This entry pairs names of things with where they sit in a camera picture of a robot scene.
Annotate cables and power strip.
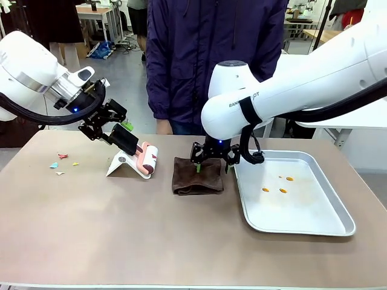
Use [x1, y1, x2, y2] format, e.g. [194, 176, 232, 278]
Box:
[116, 33, 143, 55]

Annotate person in purple jacket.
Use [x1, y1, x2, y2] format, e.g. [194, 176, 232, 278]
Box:
[145, 0, 290, 136]

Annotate metal tray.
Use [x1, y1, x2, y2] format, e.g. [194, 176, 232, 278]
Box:
[232, 149, 357, 237]

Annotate brown cloth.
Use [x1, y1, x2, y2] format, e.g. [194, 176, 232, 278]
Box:
[171, 156, 224, 196]

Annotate pink lint roller black handle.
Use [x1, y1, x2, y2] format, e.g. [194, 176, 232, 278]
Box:
[111, 123, 160, 176]

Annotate hanging red and dark garments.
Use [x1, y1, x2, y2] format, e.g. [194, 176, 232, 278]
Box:
[329, 0, 368, 31]

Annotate white folded stand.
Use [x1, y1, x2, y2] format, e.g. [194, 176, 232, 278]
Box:
[105, 150, 152, 180]

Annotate person in black coat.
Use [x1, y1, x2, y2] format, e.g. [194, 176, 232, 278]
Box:
[22, 0, 85, 69]

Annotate black pole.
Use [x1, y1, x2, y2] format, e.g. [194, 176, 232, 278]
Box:
[313, 0, 331, 51]

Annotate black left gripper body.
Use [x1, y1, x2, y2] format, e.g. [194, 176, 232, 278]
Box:
[65, 80, 106, 124]

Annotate person's right hand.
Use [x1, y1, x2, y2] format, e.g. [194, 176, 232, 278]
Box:
[156, 118, 172, 135]

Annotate wood top desk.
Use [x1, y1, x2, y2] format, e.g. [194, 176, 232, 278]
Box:
[75, 4, 123, 43]

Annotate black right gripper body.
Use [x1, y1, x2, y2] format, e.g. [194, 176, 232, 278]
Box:
[203, 135, 233, 158]

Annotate blue plastic bag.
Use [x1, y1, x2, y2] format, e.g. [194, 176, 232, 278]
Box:
[89, 40, 114, 60]

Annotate wooden table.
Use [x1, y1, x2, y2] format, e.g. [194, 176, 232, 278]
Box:
[302, 29, 342, 46]

